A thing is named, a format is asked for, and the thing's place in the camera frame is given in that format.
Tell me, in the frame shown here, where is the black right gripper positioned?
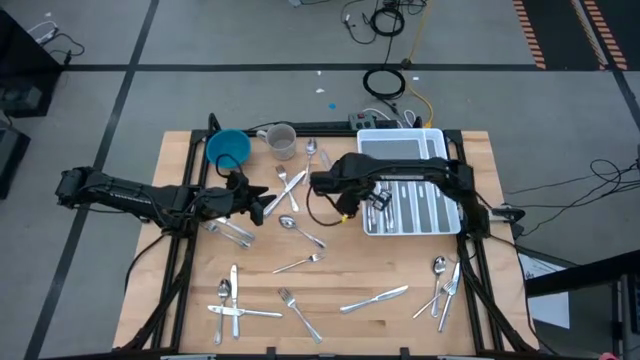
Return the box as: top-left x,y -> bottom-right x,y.
310,155 -> 394,211

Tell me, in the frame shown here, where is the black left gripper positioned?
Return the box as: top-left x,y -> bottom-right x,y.
199,184 -> 277,226

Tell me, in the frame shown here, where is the cutlery pair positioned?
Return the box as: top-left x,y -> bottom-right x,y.
262,170 -> 308,218

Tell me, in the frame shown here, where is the white cutlery tray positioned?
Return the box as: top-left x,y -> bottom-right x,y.
356,127 -> 463,237

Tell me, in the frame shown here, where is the teal bowl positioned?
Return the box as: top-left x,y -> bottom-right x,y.
205,128 -> 253,169

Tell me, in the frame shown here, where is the grey speckled mug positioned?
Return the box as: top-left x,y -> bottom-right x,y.
255,122 -> 298,162

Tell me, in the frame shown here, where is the grey power strip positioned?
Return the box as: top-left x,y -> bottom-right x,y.
347,112 -> 378,132

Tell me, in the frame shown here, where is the white paper sheet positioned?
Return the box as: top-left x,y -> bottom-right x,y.
517,252 -> 572,330

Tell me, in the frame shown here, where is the black desk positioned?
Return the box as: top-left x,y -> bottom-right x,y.
524,248 -> 640,299

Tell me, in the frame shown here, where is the black equipment case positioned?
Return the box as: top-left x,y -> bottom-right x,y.
0,117 -> 31,201

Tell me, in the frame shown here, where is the black cabinet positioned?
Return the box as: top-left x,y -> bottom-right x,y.
0,8 -> 63,120

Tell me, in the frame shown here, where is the grey metal stand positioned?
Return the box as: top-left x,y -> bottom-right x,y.
610,272 -> 640,360

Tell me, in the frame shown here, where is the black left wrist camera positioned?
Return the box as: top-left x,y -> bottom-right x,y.
224,169 -> 250,194

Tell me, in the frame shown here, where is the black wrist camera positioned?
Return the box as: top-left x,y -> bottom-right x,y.
224,169 -> 250,194
334,192 -> 358,218

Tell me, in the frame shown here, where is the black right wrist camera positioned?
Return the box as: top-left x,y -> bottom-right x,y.
334,192 -> 358,218

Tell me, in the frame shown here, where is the white cable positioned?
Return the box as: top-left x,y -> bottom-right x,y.
363,106 -> 417,129
25,20 -> 59,44

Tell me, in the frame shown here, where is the yellow cable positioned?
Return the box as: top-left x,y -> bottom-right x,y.
403,0 -> 436,129

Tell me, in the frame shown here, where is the coiled black cable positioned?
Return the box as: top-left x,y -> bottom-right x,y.
361,67 -> 407,102
368,5 -> 405,38

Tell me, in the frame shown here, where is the black metal table frame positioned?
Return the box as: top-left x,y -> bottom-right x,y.
113,112 -> 540,360

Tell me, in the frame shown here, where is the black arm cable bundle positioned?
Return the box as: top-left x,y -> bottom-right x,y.
502,158 -> 640,239

